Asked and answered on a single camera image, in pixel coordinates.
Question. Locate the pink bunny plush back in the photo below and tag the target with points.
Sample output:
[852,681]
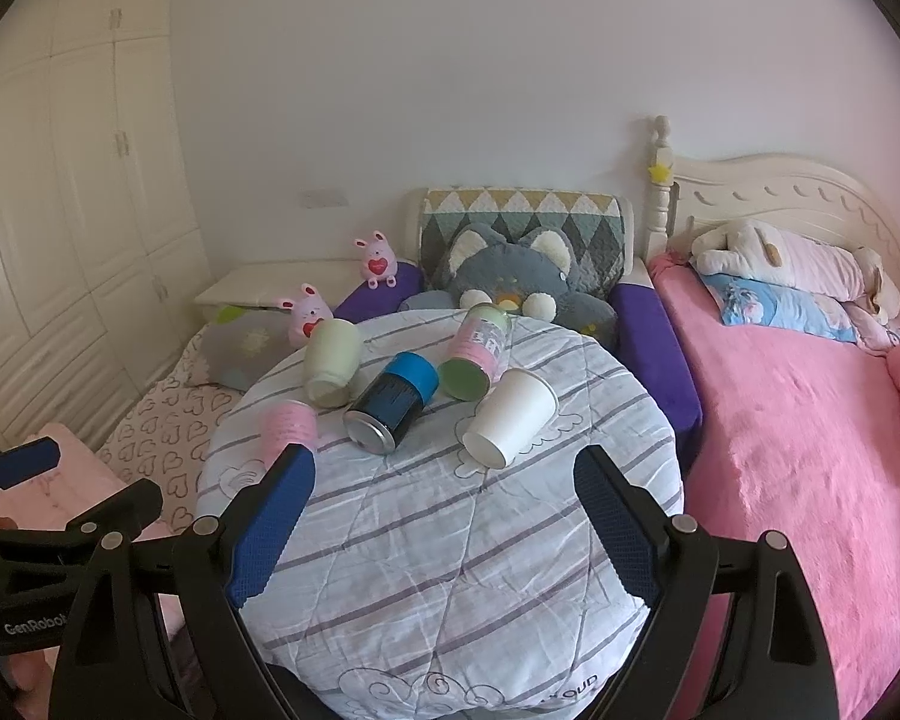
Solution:
[379,263]

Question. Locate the grey sun pattern pillow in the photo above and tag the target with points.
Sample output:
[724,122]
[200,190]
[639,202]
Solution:
[239,346]

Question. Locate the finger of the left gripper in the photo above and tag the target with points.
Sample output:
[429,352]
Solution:
[27,461]

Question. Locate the grey cat plush pillow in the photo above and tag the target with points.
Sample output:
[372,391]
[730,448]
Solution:
[535,277]

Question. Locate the pale green cup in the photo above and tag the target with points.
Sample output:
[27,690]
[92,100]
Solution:
[332,358]

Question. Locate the heart pattern bed sheet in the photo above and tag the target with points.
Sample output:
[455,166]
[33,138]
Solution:
[165,437]

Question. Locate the pink bunny plush front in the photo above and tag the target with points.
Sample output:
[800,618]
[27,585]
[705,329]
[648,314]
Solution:
[304,311]

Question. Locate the white paper cup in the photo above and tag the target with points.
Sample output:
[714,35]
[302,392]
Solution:
[520,405]

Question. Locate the pink and green can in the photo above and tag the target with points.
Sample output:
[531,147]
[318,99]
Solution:
[474,354]

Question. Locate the purple bolster cushion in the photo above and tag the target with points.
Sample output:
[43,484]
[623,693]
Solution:
[646,343]

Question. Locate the cream wooden bed headboard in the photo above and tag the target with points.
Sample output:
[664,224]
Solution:
[791,192]

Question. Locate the cream wardrobe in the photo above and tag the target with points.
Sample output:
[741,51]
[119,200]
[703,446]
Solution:
[101,258]

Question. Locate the yellow star ornament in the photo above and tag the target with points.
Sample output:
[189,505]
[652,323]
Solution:
[661,174]

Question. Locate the blue and black can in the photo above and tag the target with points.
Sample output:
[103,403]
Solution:
[380,418]

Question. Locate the white dog plush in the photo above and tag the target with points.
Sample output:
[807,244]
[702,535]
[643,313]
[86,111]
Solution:
[759,251]

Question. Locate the small pink cup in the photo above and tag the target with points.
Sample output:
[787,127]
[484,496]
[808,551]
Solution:
[287,423]

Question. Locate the pink fleece blanket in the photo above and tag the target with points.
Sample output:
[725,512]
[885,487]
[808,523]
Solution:
[802,435]

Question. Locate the pink bunny plush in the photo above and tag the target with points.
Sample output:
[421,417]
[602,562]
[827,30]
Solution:
[304,311]
[379,263]

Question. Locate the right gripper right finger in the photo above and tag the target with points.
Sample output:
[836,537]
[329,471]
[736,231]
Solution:
[731,623]

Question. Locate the diamond pattern quilted headboard cover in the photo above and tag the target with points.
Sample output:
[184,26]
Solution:
[598,226]

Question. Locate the blue cartoon pillow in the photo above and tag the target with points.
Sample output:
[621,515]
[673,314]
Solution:
[748,302]

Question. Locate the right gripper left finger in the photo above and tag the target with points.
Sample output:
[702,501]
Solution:
[115,660]

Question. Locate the folded pink quilt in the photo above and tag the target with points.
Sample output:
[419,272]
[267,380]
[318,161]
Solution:
[47,502]

